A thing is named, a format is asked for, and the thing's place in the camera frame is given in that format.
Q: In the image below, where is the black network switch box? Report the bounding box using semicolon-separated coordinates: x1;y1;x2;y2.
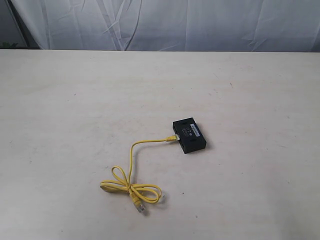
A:
172;117;207;154

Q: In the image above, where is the yellow ethernet cable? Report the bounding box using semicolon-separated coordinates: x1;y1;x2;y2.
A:
99;133;180;214

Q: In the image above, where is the white backdrop curtain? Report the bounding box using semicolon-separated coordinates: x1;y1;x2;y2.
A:
0;0;320;52

